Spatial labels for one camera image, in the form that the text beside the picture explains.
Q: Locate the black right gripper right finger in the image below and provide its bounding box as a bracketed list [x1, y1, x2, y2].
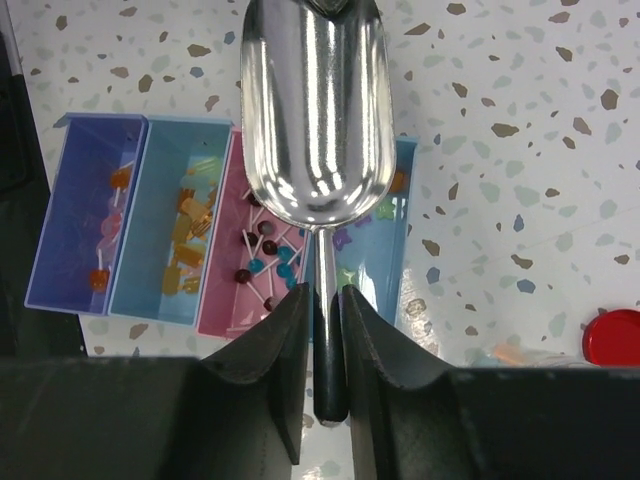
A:
[342, 287, 479, 479]

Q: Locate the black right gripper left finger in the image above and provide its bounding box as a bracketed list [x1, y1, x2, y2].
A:
[202, 283, 310, 465]

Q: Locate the silver metal scoop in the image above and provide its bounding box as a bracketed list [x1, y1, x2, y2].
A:
[241, 1, 396, 425]

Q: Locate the pink candy bin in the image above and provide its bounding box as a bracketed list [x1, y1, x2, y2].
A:
[196, 129, 309, 338]

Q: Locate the clear plastic jar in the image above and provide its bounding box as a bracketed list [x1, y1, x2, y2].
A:
[470, 344, 595, 368]

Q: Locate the blue end candy bin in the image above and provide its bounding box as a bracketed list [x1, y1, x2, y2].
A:
[333, 137, 417, 325]

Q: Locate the purple candy bin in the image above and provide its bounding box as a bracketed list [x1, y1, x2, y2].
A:
[25, 113, 148, 315]

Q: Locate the red jar lid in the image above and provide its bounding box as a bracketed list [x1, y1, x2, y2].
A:
[582, 309, 640, 367]

